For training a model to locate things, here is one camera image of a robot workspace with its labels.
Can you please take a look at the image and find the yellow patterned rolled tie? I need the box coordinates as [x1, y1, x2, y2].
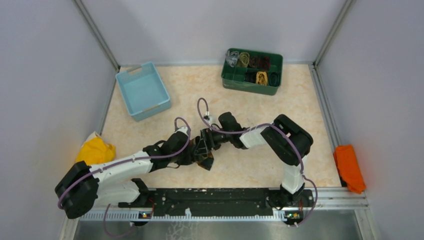
[255, 71, 269, 86]

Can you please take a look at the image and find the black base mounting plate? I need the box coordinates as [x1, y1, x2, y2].
[118, 188, 314, 217]

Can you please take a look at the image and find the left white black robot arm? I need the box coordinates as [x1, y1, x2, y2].
[54, 126, 191, 219]

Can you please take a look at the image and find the orange cloth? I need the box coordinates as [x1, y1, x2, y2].
[333, 144, 366, 194]

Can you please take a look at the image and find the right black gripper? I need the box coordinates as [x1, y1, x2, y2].
[194, 127, 233, 156]

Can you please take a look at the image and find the dark green rolled tie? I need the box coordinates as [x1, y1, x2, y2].
[267, 72, 281, 87]

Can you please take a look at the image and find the white cloth under yellow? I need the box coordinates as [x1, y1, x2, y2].
[85, 131, 102, 142]

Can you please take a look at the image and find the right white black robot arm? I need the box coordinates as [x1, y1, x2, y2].
[191, 112, 314, 208]

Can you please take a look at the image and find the light blue plastic basket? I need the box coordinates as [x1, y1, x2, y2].
[115, 62, 172, 122]

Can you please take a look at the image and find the grey slotted cable duct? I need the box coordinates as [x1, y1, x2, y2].
[79, 209, 287, 222]

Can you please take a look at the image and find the green compartment organizer box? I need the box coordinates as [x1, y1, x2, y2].
[221, 48, 284, 96]

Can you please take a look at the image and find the grey rolled tie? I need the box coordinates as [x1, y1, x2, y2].
[225, 50, 240, 68]

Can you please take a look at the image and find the tan rolled tie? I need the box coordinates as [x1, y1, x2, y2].
[237, 52, 250, 68]

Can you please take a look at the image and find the dark red rolled tie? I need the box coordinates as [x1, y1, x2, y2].
[248, 56, 271, 71]

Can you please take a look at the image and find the brown blue floral tie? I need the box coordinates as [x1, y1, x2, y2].
[195, 152, 214, 171]

